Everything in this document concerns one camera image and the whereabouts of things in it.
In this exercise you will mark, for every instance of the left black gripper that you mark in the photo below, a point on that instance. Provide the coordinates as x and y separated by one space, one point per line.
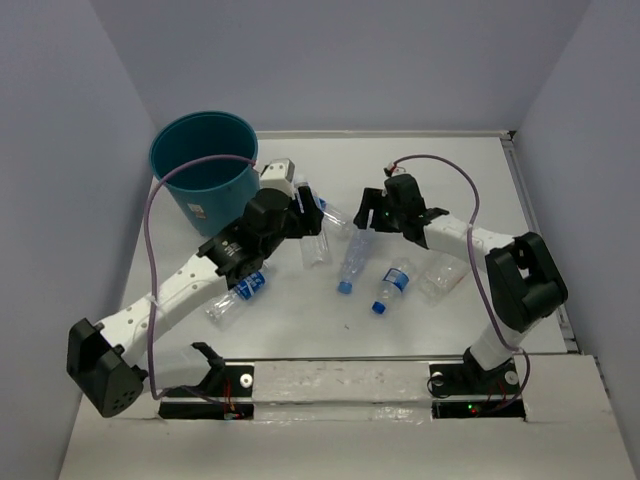
307 223

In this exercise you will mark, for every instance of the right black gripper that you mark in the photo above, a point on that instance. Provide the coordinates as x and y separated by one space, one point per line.
372 199

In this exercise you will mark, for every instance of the clear capless bottle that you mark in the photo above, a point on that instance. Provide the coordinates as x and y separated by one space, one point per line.
315 251

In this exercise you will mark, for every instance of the tall crushed clear bottle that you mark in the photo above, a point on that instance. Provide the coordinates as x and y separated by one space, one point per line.
356 257

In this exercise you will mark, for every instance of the Pocari bottle white cap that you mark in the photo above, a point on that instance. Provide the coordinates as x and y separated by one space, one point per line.
335 222

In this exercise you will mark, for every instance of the small blue label bottle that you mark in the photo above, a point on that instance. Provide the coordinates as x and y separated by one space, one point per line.
393 285

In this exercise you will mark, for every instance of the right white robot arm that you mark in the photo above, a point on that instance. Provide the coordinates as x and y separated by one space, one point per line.
524 282

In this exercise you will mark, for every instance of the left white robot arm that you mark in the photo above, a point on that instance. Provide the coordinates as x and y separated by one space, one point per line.
111 360

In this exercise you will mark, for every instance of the Pocari bottle near left arm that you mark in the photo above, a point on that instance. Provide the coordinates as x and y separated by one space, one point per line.
226 309

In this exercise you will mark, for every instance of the teal plastic bin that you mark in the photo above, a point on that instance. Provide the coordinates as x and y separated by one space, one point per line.
212 194

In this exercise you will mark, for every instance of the clear bottle beige label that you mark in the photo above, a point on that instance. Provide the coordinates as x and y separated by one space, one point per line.
440 275

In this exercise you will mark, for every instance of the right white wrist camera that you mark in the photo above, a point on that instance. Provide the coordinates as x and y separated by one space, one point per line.
393 169

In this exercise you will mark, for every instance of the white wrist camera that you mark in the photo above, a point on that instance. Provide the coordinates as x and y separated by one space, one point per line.
278 175
393 169

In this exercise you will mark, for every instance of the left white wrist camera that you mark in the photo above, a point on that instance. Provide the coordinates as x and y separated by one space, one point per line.
278 175

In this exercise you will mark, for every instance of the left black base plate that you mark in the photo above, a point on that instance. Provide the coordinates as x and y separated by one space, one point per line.
225 395

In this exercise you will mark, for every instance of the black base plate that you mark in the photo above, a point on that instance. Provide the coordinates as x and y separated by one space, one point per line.
225 395
456 397

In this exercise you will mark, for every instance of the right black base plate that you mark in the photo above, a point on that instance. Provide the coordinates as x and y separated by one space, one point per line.
456 397

